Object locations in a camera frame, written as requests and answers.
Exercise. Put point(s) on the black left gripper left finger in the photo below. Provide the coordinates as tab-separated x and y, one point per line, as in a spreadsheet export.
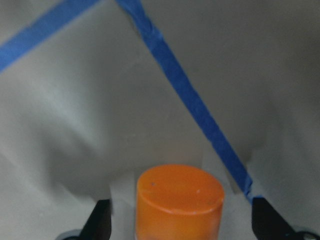
99	223

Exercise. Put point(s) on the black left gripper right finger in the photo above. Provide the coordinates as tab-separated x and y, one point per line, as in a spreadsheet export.
268	224

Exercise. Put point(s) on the orange cylinder with 4680 print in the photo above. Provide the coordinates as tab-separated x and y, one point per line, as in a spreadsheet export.
178	202

